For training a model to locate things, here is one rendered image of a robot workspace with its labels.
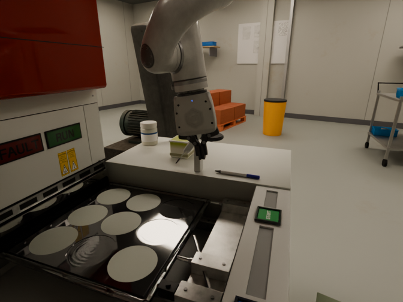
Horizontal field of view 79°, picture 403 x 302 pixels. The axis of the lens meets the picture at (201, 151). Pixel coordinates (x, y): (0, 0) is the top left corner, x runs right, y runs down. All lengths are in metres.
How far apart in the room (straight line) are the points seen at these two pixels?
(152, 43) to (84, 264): 0.47
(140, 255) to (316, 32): 6.47
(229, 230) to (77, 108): 0.56
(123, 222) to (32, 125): 0.33
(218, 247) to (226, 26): 7.00
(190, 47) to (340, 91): 6.20
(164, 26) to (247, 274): 0.46
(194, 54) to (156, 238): 0.43
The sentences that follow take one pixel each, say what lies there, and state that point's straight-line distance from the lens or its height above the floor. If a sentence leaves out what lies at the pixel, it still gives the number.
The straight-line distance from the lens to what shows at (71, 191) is 0.84.
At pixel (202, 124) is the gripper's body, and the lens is 0.60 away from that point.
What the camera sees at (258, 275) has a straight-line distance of 0.47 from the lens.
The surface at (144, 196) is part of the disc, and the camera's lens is 0.80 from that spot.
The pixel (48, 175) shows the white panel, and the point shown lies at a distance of 0.79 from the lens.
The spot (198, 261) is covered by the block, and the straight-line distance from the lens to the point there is 0.55.
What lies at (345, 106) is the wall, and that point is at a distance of 6.72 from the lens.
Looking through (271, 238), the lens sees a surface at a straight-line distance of 0.55.
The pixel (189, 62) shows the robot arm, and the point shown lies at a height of 1.29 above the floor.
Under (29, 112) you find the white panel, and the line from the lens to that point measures 0.74.
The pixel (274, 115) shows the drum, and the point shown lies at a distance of 4.84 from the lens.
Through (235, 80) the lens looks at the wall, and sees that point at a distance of 7.22.
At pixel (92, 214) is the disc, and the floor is 0.90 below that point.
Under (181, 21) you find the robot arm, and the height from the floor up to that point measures 1.36.
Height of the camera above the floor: 1.29
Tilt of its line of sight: 19 degrees down
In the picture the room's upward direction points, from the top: straight up
